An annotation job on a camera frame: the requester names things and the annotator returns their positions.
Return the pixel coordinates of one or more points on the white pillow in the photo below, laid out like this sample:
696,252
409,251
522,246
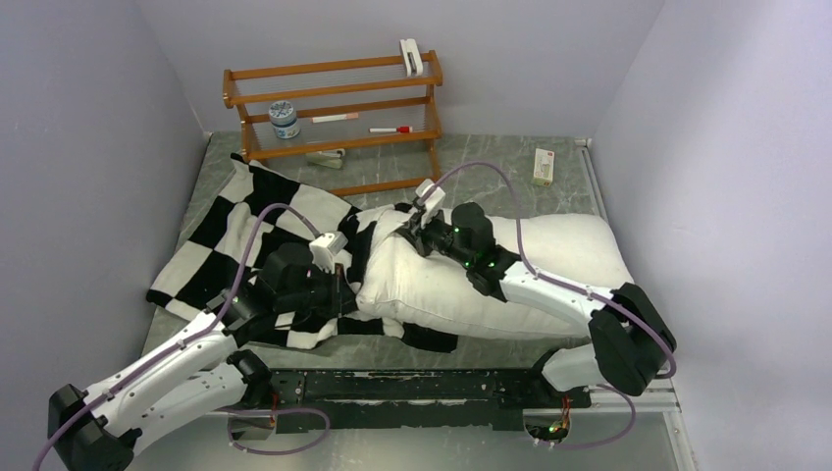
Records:
434,289

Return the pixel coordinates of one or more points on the black white checkered pillowcase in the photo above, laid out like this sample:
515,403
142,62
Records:
257,212

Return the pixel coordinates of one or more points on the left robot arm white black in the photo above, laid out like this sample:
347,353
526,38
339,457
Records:
204,367

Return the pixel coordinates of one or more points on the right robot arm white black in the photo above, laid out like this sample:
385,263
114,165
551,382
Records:
630,343

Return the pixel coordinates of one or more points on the white marker red cap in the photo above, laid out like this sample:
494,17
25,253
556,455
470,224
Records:
396,130

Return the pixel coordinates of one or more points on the green white stapler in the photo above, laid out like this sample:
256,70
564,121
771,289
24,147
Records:
332,159

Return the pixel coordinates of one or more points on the small white green box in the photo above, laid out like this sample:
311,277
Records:
543,169

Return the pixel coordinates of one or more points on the white marker pink cap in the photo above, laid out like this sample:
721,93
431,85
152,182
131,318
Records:
334,118

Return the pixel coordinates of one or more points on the blue white round jar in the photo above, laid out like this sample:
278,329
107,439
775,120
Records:
283,118

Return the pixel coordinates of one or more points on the wooden shelf rack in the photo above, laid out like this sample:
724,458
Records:
377,88

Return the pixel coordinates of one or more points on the white clip on rack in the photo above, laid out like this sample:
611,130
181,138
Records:
411,58

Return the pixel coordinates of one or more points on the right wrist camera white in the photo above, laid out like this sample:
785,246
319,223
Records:
428,202

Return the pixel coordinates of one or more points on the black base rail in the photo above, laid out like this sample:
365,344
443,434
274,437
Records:
390,399

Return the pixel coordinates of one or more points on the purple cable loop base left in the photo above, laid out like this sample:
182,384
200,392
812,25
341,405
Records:
276,420

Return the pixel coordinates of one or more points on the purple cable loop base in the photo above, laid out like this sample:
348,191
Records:
276,420
589,418

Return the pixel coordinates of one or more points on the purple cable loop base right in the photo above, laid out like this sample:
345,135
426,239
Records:
589,418

